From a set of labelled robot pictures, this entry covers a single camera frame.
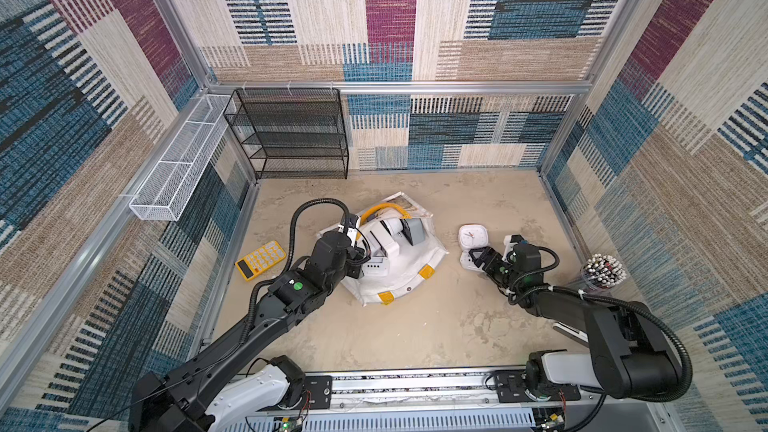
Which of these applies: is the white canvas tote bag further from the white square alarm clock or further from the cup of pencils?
the cup of pencils

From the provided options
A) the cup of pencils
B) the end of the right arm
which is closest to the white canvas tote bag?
the end of the right arm

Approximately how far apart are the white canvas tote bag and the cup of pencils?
0.36 metres

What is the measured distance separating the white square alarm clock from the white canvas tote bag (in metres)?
0.13

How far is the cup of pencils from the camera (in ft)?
2.44

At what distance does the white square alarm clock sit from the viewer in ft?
3.23

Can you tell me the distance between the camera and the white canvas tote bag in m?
0.83

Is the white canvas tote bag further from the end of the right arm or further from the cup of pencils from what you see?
the cup of pencils

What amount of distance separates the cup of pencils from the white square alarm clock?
0.30m
